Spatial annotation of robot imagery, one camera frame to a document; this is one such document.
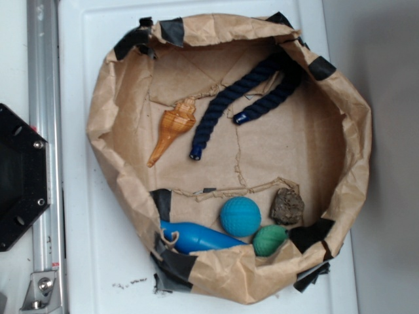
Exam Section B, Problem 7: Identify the orange conch shell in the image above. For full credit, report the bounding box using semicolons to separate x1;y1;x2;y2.
147;97;196;167

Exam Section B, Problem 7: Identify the white plastic tray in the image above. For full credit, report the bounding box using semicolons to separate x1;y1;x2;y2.
58;1;358;313

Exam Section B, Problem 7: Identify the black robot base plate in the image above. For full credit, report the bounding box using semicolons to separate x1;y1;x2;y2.
1;103;50;252

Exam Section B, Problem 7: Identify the green egg-shaped ball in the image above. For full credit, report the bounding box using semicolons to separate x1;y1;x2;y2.
253;225;287;257

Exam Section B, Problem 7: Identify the brown paper bag bin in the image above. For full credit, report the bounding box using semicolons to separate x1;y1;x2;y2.
86;14;372;304

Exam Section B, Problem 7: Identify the metal corner bracket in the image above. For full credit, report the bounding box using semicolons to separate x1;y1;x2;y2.
19;270;62;313

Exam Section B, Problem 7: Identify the blue plastic bowling pin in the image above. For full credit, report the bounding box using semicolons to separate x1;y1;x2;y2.
160;220;246;254

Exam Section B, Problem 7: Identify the dark blue rope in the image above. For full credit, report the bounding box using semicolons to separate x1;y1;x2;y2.
189;53;304;162

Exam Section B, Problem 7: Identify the aluminium frame rail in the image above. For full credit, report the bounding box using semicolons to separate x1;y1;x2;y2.
27;1;68;313

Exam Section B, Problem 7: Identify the grey brown rock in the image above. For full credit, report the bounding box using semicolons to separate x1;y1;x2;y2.
269;188;304;225

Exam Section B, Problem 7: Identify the blue dimpled ball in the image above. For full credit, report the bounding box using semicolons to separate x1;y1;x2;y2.
220;196;261;237

